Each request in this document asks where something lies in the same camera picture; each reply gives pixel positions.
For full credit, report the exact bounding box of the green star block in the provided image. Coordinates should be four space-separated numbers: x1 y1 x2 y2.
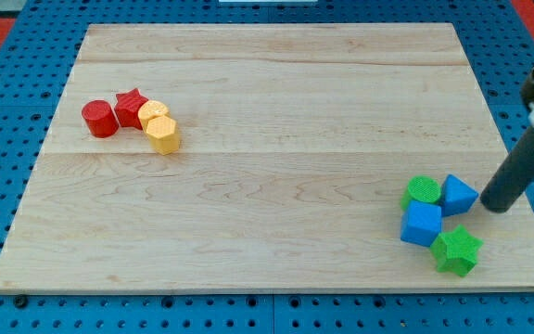
429 225 484 277

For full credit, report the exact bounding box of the red star block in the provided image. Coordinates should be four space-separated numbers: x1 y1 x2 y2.
114 88 148 130

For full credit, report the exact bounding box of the wooden board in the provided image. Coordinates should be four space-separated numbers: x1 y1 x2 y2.
0 23 534 295

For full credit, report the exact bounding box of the yellow hexagon block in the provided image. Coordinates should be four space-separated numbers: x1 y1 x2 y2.
146 116 181 155

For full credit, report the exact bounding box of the yellow cylinder block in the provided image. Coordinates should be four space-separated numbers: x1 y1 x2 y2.
137 100 170 130

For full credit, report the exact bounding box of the green cylinder block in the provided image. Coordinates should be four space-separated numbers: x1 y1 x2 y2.
400 175 441 211

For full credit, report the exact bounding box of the blue cube block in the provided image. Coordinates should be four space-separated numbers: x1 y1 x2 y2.
400 200 442 247

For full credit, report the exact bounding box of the red cylinder block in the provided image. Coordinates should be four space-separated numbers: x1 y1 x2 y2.
82 100 119 138

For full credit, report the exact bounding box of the blue triangle block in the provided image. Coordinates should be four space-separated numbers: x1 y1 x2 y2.
439 174 478 217

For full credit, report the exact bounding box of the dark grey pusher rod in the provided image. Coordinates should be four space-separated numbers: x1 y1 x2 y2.
480 125 534 213

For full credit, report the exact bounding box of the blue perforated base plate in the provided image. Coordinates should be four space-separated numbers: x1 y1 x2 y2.
0 0 534 333

